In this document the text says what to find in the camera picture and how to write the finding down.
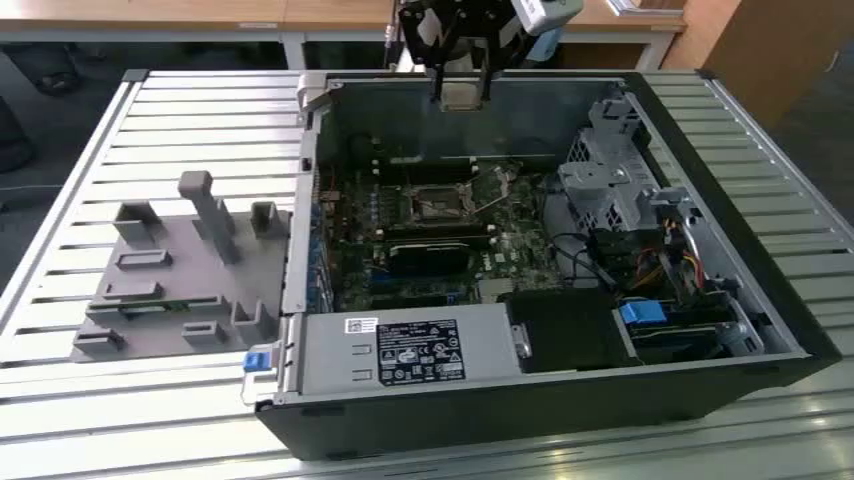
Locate silver CPU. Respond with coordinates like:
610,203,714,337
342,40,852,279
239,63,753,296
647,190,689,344
439,82,487,114

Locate metal socket cover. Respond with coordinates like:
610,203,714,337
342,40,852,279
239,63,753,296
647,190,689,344
466,167,521,216

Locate metal CPU socket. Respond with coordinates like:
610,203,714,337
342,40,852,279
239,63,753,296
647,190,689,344
398,185,477,225

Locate wooden desk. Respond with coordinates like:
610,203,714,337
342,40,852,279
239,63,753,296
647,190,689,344
553,0,689,71
0,0,402,71

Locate silver disk cage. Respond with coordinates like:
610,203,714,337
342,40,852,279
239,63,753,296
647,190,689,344
557,97,695,236

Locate green motherboard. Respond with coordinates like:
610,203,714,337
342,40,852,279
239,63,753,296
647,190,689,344
312,149,569,314

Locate black graphics card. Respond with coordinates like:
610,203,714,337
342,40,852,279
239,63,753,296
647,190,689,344
386,239,473,276

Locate silver finned heatsink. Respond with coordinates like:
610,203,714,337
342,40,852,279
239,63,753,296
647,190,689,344
477,278,517,304

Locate wooden cabinet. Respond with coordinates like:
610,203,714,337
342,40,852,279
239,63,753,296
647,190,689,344
663,0,854,134

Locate black plastic shroud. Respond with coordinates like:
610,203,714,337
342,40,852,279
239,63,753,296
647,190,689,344
505,289,639,375

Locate blue disk carrier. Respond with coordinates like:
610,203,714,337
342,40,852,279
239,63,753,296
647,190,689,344
618,298,669,329

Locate grey parts rack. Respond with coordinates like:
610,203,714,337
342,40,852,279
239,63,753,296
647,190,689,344
70,170,295,364

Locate black office chair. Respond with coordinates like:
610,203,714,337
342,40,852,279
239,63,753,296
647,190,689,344
0,42,112,174

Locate silver power supply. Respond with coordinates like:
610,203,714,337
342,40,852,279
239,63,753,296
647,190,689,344
296,307,535,396

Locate green RAM stick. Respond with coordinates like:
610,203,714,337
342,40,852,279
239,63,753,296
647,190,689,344
119,298,226,314

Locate black PC case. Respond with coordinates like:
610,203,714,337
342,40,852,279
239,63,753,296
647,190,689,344
255,69,844,462

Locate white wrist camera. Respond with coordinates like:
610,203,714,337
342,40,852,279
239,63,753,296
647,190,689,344
510,0,583,37

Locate black cable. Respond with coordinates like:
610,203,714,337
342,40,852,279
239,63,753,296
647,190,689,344
550,232,626,294

